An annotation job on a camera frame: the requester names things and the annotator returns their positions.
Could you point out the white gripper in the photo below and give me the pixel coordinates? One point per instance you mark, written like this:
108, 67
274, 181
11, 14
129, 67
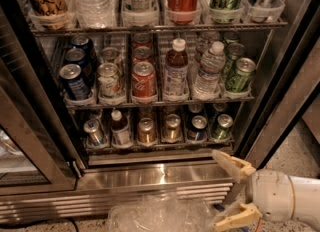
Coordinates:
270, 192

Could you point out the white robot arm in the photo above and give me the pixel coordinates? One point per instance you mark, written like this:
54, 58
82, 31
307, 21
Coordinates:
306, 200

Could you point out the front green can bottom shelf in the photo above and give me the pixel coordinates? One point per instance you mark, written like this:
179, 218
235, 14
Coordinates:
222, 127

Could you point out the front blue can bottom shelf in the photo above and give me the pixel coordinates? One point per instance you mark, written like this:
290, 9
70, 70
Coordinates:
197, 128

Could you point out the rear green can bottom shelf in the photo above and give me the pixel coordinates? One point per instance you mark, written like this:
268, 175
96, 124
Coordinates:
215, 110

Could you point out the rear blue can bottom shelf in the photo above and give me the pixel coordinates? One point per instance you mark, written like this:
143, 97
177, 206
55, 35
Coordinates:
194, 109

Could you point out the front water bottle middle shelf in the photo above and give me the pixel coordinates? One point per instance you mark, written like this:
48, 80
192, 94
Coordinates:
212, 62

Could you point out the brown tea bottle middle shelf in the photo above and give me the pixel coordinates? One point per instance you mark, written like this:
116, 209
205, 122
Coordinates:
175, 69

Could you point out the front green can middle shelf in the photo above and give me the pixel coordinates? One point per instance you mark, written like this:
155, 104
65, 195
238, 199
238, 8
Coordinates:
240, 75

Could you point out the open fridge door right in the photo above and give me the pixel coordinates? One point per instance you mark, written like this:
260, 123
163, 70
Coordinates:
290, 140

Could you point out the small tea bottle bottom shelf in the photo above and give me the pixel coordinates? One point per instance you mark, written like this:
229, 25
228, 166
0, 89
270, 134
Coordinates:
120, 127

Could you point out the front red Coke can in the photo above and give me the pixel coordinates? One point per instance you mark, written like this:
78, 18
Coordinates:
143, 80

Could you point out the red coke can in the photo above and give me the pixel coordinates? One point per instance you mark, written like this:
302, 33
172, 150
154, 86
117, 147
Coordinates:
142, 54
143, 80
141, 39

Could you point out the rear water bottle middle shelf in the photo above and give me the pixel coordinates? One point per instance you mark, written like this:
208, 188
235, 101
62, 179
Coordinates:
204, 42

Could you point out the rear green can middle shelf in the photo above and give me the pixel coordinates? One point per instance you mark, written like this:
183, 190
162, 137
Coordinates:
230, 37

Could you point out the silver can bottom shelf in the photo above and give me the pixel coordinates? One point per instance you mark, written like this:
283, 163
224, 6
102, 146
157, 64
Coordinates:
96, 135

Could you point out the stainless steel fridge cabinet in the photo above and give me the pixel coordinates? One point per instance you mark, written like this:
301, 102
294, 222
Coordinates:
103, 181

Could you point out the middle red Coke can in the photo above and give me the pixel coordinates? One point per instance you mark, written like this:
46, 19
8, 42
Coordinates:
142, 54

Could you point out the front white green can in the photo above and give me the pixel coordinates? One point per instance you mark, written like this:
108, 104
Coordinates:
109, 80

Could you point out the white green can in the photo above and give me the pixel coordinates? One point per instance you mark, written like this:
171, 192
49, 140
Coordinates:
109, 80
112, 55

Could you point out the rear red Coke can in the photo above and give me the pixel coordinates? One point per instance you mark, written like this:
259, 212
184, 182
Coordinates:
141, 39

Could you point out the rear white green can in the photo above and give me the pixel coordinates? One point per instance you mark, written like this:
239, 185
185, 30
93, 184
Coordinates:
112, 55

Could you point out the front blue Pepsi can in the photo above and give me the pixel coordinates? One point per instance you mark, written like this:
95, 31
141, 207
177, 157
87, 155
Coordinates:
73, 81

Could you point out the blue pepsi can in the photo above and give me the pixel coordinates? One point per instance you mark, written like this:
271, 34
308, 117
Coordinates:
85, 43
73, 81
78, 56

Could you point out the glass fridge door left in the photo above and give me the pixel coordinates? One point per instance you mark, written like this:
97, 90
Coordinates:
40, 166

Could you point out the middle blue Pepsi can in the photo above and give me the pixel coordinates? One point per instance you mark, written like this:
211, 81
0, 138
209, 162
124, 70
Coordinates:
78, 56

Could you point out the rear blue Pepsi can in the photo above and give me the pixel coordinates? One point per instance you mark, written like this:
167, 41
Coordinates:
85, 43

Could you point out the white label bottle top shelf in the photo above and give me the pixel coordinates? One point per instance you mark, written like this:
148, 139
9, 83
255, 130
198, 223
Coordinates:
140, 12

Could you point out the clear water bottle top shelf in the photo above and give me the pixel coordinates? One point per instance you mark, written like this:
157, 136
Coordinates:
95, 14

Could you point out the orange LaCroix can top shelf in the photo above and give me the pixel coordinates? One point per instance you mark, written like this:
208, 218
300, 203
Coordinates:
50, 14

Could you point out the clear plastic bin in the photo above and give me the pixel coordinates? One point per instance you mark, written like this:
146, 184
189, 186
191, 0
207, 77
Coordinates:
168, 214

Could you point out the bottom wire shelf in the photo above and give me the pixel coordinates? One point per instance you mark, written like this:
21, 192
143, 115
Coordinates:
189, 145

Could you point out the wire shelf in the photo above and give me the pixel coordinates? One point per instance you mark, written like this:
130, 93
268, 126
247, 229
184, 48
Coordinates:
189, 145
77, 105
162, 29

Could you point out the top wire shelf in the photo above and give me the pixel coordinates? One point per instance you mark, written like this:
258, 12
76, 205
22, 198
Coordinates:
162, 29

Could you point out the middle wire shelf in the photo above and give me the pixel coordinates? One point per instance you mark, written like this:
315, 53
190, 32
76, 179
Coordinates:
77, 105

